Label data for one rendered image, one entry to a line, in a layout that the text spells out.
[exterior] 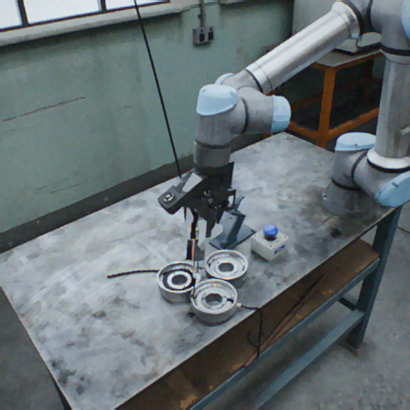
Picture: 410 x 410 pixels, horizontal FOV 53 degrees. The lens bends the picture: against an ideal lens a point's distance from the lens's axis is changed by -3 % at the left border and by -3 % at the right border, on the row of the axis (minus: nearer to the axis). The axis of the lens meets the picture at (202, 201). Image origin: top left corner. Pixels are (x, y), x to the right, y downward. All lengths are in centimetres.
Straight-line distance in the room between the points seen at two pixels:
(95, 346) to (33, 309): 20
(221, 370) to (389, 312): 117
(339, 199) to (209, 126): 60
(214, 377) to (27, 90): 172
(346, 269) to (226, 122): 85
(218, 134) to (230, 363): 66
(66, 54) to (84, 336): 171
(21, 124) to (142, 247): 139
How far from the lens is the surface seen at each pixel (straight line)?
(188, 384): 118
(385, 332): 211
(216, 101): 80
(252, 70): 98
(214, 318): 95
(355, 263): 155
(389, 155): 112
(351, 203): 131
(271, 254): 111
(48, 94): 241
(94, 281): 111
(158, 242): 119
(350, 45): 304
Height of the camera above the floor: 155
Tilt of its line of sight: 34 degrees down
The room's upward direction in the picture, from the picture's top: 2 degrees counter-clockwise
